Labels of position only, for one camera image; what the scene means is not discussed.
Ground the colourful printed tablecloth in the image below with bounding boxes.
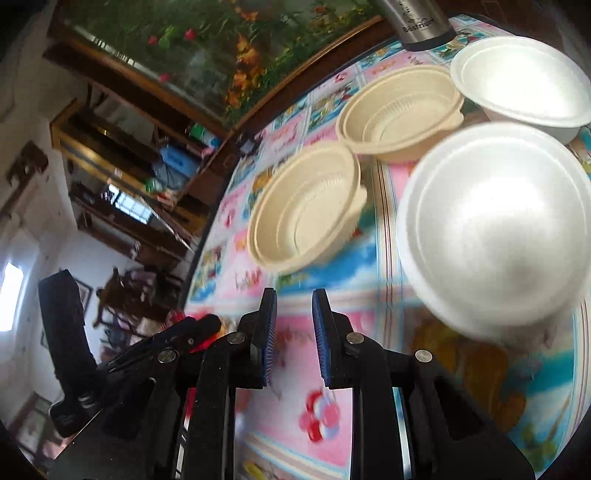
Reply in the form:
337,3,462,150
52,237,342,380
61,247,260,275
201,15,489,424
182,14,591,480

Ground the beige ribbed bowl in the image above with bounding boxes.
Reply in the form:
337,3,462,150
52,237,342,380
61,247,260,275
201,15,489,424
247,140,368,276
335,65,465,163

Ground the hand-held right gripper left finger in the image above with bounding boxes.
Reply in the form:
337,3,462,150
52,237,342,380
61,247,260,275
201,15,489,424
51,287,278,480

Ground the wooden cabinet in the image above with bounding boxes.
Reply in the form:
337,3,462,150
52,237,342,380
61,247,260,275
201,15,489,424
44,41,241,278

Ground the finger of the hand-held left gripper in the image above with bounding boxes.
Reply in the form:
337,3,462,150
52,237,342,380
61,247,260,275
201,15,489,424
99,314,222,372

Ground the dark wooden chair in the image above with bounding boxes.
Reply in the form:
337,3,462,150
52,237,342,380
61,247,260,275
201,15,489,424
92,267,185,334

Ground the stainless steel thermos jug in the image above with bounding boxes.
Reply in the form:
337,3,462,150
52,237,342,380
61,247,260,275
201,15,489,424
374,0,455,51

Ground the aquarium with plants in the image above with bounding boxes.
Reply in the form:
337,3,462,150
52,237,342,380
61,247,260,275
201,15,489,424
62,0,384,125

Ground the green bottle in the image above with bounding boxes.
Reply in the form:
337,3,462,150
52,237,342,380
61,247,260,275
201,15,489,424
189,122,220,149

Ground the white foam bowl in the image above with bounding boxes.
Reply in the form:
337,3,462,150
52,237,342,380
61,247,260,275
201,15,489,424
450,36,591,144
396,122,587,340

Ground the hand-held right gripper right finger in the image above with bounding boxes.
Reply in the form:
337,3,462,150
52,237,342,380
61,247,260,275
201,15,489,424
311,288,536,480

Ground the bright window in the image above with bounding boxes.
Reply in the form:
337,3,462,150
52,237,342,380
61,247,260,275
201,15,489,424
0,262,25,331

